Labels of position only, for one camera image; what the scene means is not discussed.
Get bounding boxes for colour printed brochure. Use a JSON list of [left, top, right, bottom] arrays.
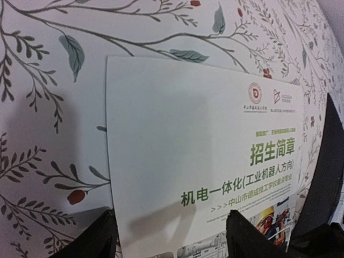
[[106, 56, 304, 257]]

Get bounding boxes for floral patterned table mat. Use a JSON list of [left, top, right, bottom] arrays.
[[1, 1, 343, 257]]

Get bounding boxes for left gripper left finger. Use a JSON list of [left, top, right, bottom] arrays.
[[51, 209, 118, 258]]

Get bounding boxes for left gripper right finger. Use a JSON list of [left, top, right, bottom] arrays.
[[226, 210, 292, 258]]

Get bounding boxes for blue file folder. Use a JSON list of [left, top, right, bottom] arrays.
[[291, 92, 344, 258]]

